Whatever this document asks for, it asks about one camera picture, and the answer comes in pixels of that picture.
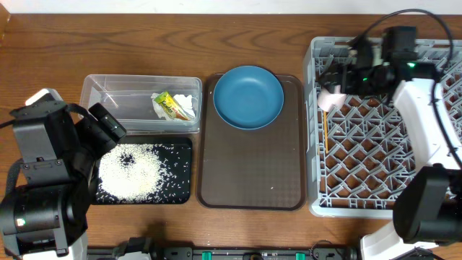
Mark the pink plastic cup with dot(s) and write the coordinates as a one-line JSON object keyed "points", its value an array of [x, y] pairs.
{"points": [[327, 100]]}

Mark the grey dishwasher rack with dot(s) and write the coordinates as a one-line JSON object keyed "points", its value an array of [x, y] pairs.
{"points": [[370, 159]]}

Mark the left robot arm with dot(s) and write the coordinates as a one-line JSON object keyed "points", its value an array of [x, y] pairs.
{"points": [[43, 212]]}

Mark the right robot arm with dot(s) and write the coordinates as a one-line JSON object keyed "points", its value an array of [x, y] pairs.
{"points": [[427, 213]]}

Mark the dark blue plate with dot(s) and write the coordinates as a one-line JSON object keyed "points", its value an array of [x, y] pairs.
{"points": [[248, 97]]}

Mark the green yellow snack wrapper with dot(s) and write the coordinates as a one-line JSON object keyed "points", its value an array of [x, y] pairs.
{"points": [[171, 107]]}

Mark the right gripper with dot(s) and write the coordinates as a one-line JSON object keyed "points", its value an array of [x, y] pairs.
{"points": [[347, 73]]}

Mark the brown serving tray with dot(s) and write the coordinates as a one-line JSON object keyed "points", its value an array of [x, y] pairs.
{"points": [[254, 169]]}

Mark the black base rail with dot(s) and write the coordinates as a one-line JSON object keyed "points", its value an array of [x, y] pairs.
{"points": [[185, 253]]}

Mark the white rice grains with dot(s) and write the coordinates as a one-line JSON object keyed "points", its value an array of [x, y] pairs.
{"points": [[133, 173]]}

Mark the clear plastic waste bin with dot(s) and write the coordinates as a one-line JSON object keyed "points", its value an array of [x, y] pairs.
{"points": [[128, 99]]}

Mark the black plastic tray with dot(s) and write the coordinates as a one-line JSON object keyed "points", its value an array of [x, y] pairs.
{"points": [[180, 187]]}

